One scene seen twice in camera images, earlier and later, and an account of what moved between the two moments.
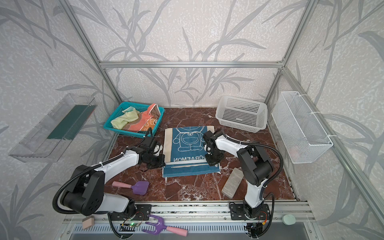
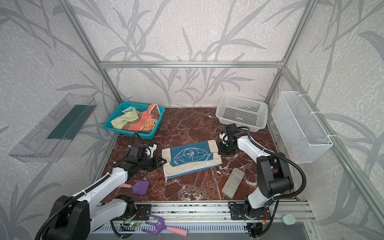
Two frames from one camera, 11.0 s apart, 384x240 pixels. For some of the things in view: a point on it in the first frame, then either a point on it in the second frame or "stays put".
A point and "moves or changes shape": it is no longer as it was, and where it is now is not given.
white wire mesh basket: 303,136 stays put
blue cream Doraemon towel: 184,152 moves or changes shape
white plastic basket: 242,114 stays put
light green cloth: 121,123 stays put
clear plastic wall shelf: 54,136 stays put
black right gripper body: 212,159 -> 226,147
